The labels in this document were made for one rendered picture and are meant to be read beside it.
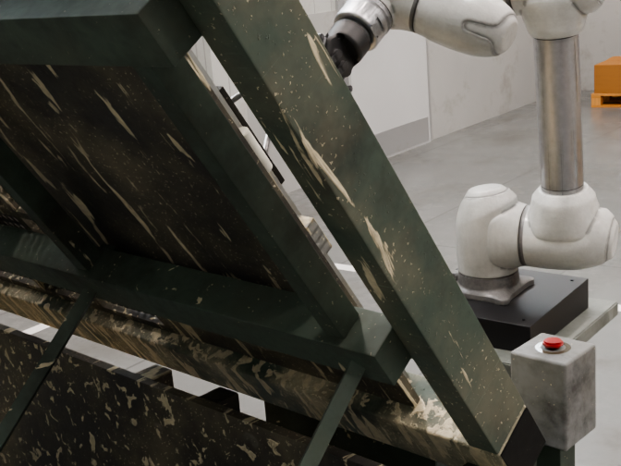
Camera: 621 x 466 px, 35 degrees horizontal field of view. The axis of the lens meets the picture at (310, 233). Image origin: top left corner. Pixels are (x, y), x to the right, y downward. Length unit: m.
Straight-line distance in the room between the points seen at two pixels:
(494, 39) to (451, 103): 7.81
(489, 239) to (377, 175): 1.13
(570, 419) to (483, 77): 8.28
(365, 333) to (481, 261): 0.98
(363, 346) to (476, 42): 0.55
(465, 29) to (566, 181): 0.76
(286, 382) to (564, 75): 0.92
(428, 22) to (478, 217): 0.83
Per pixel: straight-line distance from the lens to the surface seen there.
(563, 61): 2.28
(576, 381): 1.93
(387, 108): 8.49
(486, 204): 2.44
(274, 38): 1.18
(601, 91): 10.59
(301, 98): 1.22
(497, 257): 2.46
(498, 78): 10.37
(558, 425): 1.94
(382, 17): 1.72
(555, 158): 2.35
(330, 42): 1.67
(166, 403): 2.14
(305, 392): 2.00
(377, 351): 1.50
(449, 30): 1.71
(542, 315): 2.41
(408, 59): 8.76
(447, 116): 9.46
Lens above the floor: 1.68
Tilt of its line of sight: 15 degrees down
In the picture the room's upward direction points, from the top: 5 degrees counter-clockwise
